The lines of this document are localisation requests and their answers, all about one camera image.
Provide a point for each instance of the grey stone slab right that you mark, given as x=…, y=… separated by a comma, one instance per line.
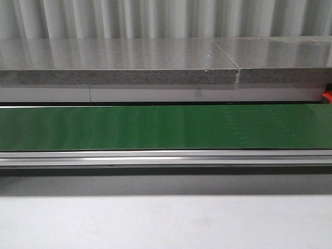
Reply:
x=303, y=60

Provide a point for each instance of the grey stone slab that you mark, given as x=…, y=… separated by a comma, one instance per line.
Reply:
x=114, y=61
x=303, y=60

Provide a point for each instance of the green conveyor belt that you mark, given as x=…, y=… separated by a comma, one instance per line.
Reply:
x=271, y=126

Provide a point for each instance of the grey stone slab left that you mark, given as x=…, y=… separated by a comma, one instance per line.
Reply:
x=114, y=61

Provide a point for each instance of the red plastic tray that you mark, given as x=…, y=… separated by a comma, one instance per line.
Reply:
x=327, y=97

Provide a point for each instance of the white corrugated curtain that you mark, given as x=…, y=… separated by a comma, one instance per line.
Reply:
x=161, y=19

